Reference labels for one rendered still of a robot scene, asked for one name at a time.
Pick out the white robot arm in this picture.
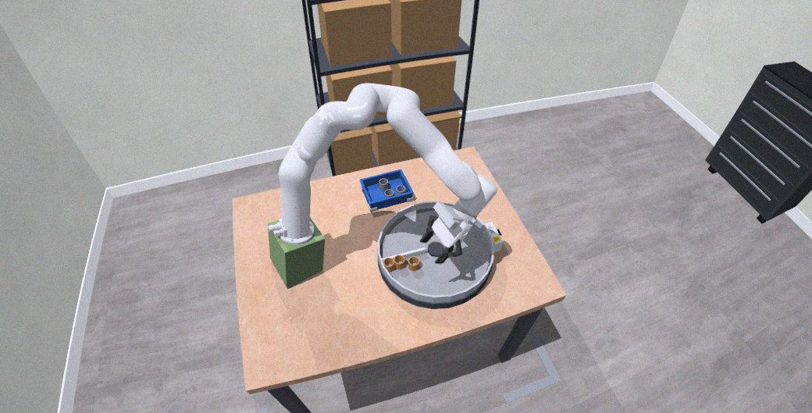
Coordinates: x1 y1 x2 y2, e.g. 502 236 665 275
268 84 497 244

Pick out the grey round turntable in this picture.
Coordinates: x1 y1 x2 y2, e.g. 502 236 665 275
377 201 503 309

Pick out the blue open-top crate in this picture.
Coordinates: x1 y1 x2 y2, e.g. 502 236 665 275
360 169 413 209

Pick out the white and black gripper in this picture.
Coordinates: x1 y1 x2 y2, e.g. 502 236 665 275
420 215 472 264

